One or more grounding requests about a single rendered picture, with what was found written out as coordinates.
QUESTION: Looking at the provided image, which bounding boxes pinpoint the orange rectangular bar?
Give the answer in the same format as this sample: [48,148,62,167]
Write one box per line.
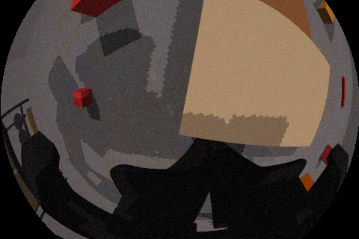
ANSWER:
[317,0,334,24]

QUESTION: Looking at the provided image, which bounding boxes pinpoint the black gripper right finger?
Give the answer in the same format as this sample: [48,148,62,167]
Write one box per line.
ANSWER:
[206,140,307,229]

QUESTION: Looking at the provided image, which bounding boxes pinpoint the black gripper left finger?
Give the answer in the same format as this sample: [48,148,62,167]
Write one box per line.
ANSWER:
[110,138,213,223]

